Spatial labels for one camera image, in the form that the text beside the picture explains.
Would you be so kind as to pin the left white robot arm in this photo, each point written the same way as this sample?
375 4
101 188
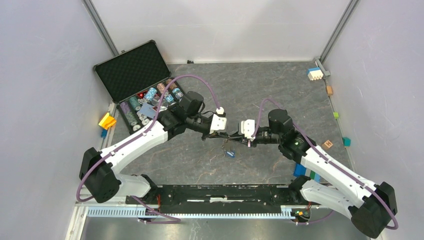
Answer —
100 171

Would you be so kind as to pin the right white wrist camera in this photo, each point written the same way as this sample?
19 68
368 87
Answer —
247 129

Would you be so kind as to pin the yellow orange toy block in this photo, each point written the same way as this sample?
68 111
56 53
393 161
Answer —
107 121

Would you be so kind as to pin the small blue block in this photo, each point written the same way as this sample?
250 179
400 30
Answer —
104 133

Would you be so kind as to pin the small orange patterned block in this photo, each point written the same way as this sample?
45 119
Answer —
327 145

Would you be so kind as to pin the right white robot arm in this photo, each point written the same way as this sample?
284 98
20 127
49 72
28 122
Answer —
371 207

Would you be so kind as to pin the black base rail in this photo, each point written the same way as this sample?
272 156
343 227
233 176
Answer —
223 199

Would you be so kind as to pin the blue green brick stack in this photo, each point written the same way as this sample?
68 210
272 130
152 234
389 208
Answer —
300 170

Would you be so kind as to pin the teal small block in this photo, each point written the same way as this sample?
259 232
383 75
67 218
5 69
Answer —
346 141

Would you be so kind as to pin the black poker chip case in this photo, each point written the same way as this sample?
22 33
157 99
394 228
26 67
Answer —
135 78

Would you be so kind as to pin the metal key organizer plate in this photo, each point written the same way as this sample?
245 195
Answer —
228 146

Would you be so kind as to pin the blue key tag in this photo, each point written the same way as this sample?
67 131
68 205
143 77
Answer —
230 154

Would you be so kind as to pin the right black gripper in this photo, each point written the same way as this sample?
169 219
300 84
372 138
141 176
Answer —
242 139

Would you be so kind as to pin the blue white toy brick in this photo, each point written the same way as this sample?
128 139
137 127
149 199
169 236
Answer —
315 74

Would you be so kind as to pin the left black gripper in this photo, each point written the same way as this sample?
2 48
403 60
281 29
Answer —
214 134

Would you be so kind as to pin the grey slotted cable duct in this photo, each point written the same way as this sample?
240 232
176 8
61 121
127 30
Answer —
142 212

